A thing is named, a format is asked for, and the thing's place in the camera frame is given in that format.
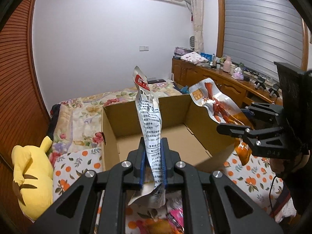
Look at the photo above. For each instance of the brown cardboard box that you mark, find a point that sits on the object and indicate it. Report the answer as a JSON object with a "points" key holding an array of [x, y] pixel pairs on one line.
{"points": [[187, 127]]}

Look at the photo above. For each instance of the yellow plush toy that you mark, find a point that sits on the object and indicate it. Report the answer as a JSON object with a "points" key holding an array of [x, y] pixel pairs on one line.
{"points": [[33, 178]]}

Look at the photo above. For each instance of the grey window blind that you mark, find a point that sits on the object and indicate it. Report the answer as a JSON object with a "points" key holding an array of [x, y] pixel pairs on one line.
{"points": [[259, 33]]}

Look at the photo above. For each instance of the white wall switch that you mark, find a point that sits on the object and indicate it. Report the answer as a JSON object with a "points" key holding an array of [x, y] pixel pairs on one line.
{"points": [[143, 48]]}

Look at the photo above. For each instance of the white red-label snack pouch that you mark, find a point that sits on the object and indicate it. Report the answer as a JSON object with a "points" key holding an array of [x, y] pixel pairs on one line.
{"points": [[152, 194]]}

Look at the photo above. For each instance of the small white fan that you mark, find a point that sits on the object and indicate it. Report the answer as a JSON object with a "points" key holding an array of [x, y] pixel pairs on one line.
{"points": [[192, 42]]}

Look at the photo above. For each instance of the person right hand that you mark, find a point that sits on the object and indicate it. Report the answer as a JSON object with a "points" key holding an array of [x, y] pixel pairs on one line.
{"points": [[283, 167]]}

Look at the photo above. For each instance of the orange chicken-feet snack pouch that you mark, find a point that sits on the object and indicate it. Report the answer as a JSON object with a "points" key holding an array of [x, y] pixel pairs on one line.
{"points": [[221, 109]]}

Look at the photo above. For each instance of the beige curtain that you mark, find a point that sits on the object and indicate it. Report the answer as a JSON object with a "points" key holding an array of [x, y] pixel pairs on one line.
{"points": [[197, 7]]}

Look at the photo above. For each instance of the folded floral cloth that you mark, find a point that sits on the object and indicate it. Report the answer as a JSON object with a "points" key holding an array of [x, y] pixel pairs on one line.
{"points": [[194, 58]]}

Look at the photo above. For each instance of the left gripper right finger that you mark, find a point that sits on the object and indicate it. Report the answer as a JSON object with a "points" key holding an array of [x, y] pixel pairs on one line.
{"points": [[212, 203]]}

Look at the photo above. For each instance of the wooden sideboard cabinet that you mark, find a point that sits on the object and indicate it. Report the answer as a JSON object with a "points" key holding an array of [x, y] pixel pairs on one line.
{"points": [[242, 93]]}

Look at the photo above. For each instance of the wooden louvered wardrobe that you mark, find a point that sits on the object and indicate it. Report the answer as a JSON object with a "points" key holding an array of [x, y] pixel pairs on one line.
{"points": [[24, 117]]}

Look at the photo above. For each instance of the pink brown snack packet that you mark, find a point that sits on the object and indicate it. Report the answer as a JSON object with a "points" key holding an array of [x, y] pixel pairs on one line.
{"points": [[171, 224]]}

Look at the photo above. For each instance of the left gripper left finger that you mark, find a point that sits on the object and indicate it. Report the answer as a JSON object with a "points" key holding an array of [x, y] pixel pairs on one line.
{"points": [[95, 200]]}

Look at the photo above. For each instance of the floral quilt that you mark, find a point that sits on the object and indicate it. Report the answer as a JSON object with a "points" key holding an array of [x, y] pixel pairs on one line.
{"points": [[78, 122]]}

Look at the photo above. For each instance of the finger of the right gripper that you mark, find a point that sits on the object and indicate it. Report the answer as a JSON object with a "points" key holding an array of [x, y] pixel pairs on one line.
{"points": [[241, 131], [262, 110]]}

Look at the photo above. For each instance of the pink tissue pack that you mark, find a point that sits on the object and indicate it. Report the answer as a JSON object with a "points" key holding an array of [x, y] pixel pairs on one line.
{"points": [[238, 74]]}

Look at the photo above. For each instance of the pink thermos bottle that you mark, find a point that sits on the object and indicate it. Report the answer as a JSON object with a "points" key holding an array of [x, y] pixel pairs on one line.
{"points": [[227, 64]]}

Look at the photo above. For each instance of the black gripper stand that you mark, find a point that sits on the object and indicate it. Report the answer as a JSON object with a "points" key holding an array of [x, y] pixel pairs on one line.
{"points": [[274, 90], [260, 83]]}

